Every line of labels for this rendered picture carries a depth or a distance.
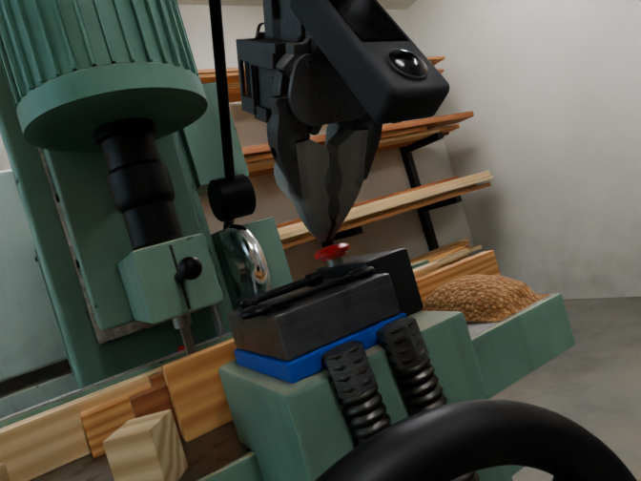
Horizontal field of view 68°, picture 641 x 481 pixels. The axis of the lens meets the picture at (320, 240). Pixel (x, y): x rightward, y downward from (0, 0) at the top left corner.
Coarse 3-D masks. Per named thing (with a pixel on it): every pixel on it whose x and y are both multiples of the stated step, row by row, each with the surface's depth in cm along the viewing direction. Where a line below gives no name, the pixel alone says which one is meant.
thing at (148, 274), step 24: (192, 240) 45; (120, 264) 51; (144, 264) 43; (168, 264) 44; (144, 288) 42; (168, 288) 43; (192, 288) 44; (216, 288) 45; (144, 312) 45; (168, 312) 43
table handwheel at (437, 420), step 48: (384, 432) 19; (432, 432) 19; (480, 432) 19; (528, 432) 20; (576, 432) 22; (336, 480) 17; (384, 480) 17; (432, 480) 18; (576, 480) 22; (624, 480) 23
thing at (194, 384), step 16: (208, 352) 41; (224, 352) 42; (176, 368) 40; (192, 368) 41; (208, 368) 41; (176, 384) 40; (192, 384) 40; (208, 384) 41; (176, 400) 40; (192, 400) 40; (208, 400) 41; (224, 400) 42; (176, 416) 41; (192, 416) 40; (208, 416) 41; (224, 416) 41; (192, 432) 40
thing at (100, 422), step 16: (480, 256) 68; (432, 272) 65; (448, 272) 65; (464, 272) 66; (480, 272) 67; (496, 272) 69; (432, 288) 63; (112, 400) 45; (128, 400) 44; (80, 416) 43; (96, 416) 43; (112, 416) 44; (128, 416) 44; (96, 432) 43; (112, 432) 43; (96, 448) 43
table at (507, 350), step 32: (512, 320) 48; (544, 320) 50; (480, 352) 45; (512, 352) 47; (544, 352) 49; (192, 448) 38; (224, 448) 36; (32, 480) 42; (64, 480) 39; (96, 480) 37; (192, 480) 32; (224, 480) 33; (256, 480) 34; (480, 480) 31
